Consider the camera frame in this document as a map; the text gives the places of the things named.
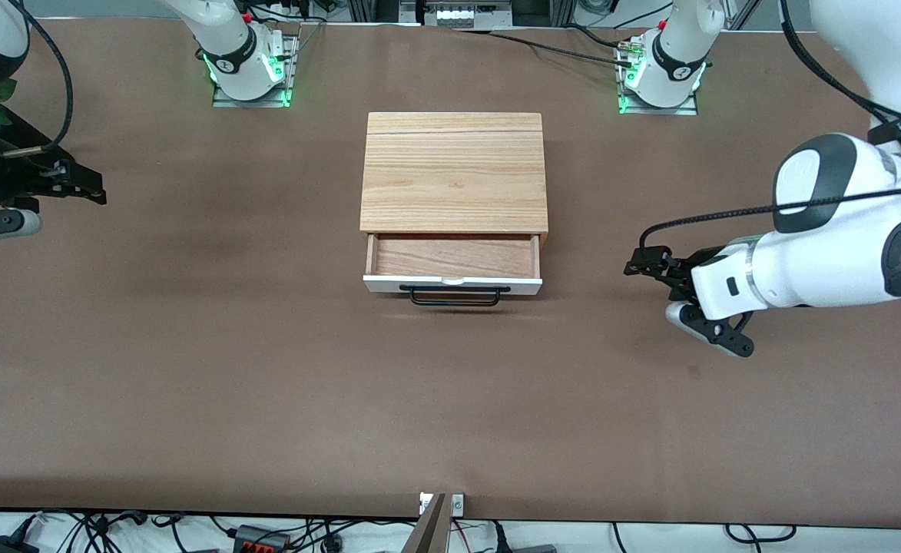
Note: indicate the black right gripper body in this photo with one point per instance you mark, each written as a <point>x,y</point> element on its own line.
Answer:
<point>14,175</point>

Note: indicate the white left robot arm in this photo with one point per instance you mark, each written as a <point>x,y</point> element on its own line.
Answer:
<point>826,269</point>

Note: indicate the small metal edge bracket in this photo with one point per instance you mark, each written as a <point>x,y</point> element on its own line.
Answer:
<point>458,504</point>

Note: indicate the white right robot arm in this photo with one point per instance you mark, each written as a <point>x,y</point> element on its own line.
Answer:
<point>227,38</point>

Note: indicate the light wooden drawer cabinet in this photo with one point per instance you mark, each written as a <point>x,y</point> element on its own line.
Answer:
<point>454,173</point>

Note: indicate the black power brick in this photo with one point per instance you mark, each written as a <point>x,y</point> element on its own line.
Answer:
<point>6,545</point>

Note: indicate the white power strip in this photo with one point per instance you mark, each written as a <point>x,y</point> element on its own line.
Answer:
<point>458,17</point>

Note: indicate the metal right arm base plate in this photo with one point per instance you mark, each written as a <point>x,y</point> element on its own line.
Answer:
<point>223,101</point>

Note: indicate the black and orange power adapter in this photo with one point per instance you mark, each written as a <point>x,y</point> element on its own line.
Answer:
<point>260,539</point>

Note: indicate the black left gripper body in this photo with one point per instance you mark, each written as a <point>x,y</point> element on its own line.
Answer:
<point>674,270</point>

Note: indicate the wooden strip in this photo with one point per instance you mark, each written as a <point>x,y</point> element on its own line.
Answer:
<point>428,534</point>

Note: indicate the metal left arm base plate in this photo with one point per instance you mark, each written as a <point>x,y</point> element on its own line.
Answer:
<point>684,109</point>

